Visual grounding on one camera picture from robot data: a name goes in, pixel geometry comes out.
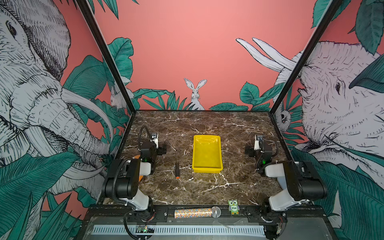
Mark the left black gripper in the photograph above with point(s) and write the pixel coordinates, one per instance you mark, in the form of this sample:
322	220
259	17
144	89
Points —
159	150

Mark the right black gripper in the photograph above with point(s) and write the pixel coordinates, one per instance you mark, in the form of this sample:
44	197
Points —
253	149

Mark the black orange-tipped screwdriver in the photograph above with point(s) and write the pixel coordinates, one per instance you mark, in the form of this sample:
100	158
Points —
177	167

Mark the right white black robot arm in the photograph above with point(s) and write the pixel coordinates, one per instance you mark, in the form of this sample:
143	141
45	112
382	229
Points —
300	181

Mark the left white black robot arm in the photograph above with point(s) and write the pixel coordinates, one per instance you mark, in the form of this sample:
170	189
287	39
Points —
122	182

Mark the yellow plastic bin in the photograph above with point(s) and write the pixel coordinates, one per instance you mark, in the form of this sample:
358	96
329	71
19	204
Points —
207	154

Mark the green owl figurine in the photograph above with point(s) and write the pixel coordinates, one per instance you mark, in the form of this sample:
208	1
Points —
234	208

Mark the small green circuit board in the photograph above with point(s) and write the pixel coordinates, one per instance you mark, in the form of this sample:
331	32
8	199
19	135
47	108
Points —
145	229

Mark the sprinkle-patterned microphone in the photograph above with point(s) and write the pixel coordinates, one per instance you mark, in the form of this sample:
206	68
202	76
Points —
213	212

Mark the white vent grille strip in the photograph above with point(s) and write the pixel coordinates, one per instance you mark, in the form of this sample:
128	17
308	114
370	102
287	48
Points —
166	230

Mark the right black frame post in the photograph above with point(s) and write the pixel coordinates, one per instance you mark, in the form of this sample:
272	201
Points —
327	16

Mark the black frame post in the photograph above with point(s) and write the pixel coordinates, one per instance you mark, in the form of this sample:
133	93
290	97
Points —
97	34
327	16

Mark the left black frame post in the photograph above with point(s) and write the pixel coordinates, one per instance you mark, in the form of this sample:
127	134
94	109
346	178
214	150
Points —
97	34

